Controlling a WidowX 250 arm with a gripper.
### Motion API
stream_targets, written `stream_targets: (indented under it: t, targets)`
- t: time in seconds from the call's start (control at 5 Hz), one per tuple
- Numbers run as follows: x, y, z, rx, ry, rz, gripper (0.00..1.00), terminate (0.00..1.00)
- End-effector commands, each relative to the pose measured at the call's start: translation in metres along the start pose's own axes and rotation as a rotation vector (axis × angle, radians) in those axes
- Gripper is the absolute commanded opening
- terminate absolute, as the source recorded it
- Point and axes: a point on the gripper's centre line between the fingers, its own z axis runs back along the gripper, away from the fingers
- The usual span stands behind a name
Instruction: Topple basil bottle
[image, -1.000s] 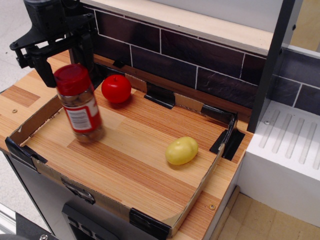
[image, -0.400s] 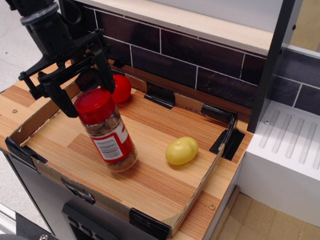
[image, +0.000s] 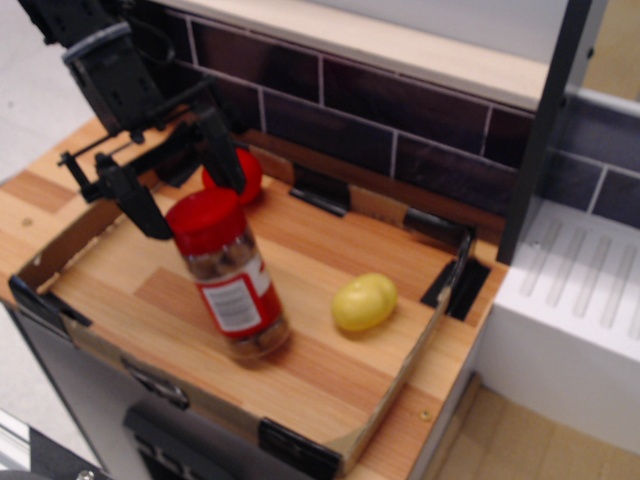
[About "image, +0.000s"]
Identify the yellow potato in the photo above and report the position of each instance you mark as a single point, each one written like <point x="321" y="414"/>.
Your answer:
<point x="364" y="302"/>

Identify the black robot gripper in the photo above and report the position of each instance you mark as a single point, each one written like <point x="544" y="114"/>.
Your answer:
<point x="117" y="80"/>

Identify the white ribbed sink drainboard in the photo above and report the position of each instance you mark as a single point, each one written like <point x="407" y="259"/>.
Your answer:
<point x="562" y="338"/>

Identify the red-capped spice bottle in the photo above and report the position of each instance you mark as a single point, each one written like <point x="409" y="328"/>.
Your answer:
<point x="214" y="237"/>

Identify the dark grey vertical post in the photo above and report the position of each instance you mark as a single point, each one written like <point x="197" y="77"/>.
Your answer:
<point x="571" y="31"/>

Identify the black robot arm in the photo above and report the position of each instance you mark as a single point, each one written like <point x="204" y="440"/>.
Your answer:
<point x="61" y="20"/>

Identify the light wooden shelf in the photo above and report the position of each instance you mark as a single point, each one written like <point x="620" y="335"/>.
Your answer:
<point x="479" y="71"/>

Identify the cardboard fence with black tape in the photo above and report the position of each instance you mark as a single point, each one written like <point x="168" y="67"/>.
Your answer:
<point x="322" y="331"/>

